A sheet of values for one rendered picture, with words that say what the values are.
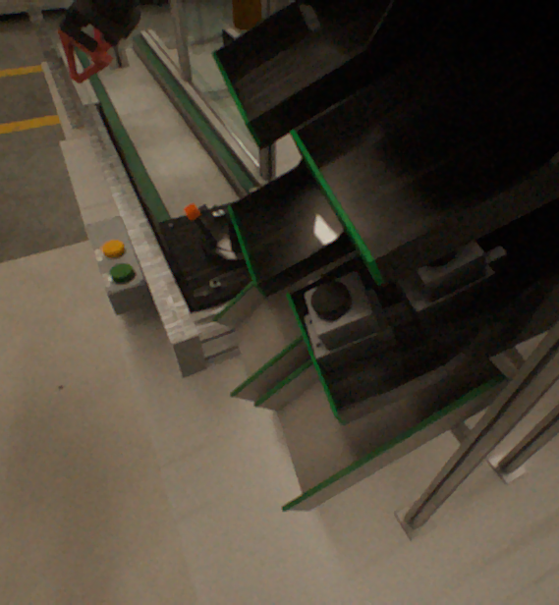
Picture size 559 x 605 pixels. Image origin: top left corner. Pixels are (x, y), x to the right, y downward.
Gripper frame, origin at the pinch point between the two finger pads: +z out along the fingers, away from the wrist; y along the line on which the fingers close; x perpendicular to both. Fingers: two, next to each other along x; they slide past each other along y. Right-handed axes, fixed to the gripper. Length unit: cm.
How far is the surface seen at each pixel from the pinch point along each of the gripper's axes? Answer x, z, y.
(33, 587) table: 26, 23, 65
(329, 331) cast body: 28, -27, 47
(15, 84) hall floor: -85, 248, -255
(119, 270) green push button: 18.5, 19.1, 19.0
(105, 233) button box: 14.1, 25.1, 8.5
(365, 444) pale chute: 45, -15, 48
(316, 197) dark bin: 29.2, -22.2, 27.3
